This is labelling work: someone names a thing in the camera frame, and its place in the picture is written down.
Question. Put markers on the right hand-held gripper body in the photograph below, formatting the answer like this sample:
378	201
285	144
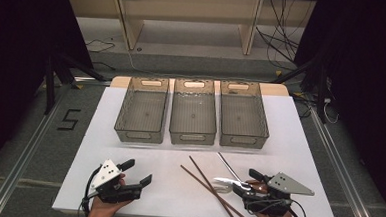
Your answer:
273	199

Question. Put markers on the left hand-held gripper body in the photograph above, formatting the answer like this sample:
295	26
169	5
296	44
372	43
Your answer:
108	189

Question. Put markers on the metal spoon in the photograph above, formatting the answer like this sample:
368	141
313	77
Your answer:
227	181

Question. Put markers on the slim long silver metal utensil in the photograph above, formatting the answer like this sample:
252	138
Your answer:
228	166

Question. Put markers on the brown wooden chopstick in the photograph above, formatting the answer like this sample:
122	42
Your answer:
207	188
207	181

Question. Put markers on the grey transparent plastic bin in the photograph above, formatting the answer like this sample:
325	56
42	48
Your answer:
243	119
193	117
143	114

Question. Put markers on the person's left hand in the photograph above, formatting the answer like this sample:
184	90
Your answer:
103	211

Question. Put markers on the black metal stand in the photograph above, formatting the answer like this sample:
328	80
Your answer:
54	81
319	85

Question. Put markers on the black curtain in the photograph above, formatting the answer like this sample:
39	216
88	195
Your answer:
366	81
19	62

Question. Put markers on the light wooden desk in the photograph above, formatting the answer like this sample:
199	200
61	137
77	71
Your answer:
189	8

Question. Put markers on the metal floor rail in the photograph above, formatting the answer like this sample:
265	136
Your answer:
341	169
21	159

